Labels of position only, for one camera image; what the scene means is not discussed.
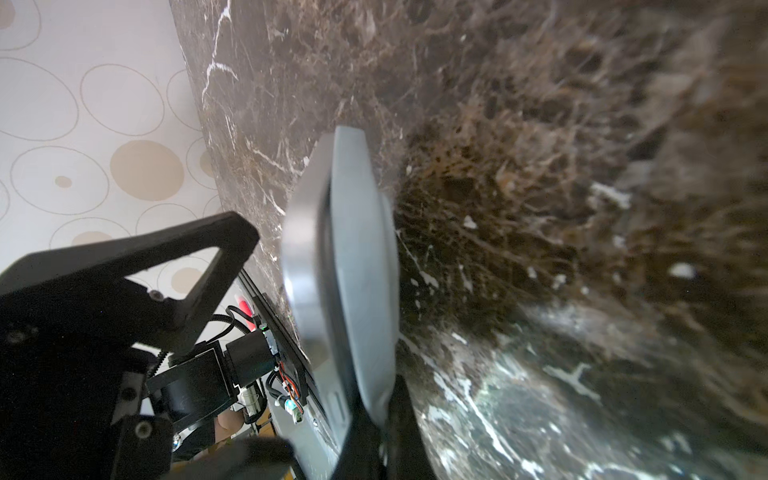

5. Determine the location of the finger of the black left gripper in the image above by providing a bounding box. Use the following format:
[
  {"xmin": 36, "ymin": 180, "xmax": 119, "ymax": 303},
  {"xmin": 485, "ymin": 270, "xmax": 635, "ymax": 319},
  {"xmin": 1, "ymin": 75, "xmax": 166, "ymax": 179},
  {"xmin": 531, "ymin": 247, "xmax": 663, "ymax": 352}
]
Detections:
[{"xmin": 162, "ymin": 437, "xmax": 295, "ymax": 480}]

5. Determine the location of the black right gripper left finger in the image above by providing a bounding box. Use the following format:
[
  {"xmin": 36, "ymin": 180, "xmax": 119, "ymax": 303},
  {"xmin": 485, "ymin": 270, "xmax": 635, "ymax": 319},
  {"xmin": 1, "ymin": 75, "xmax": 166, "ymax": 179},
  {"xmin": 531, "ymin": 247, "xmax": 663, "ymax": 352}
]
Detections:
[{"xmin": 331, "ymin": 399, "xmax": 383, "ymax": 480}]

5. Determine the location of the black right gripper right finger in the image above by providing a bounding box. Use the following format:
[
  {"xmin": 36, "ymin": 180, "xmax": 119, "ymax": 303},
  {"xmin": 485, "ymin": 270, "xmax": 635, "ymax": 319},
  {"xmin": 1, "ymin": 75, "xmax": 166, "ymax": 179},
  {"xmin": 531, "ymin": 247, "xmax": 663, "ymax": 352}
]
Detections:
[{"xmin": 386, "ymin": 375, "xmax": 436, "ymax": 480}]

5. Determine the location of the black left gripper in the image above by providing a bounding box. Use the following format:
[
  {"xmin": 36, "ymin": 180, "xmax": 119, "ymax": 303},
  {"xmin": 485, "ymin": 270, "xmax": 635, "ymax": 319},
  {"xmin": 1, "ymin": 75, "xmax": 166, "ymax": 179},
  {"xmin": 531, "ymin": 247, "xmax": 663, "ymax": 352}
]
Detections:
[{"xmin": 0, "ymin": 211, "xmax": 261, "ymax": 480}]

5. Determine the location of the black phone from blue case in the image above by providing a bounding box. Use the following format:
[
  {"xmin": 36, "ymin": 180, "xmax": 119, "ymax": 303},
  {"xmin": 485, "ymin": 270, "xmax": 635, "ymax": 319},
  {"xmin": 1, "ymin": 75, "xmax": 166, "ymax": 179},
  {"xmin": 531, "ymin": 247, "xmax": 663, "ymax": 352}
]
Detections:
[{"xmin": 281, "ymin": 133, "xmax": 357, "ymax": 447}]

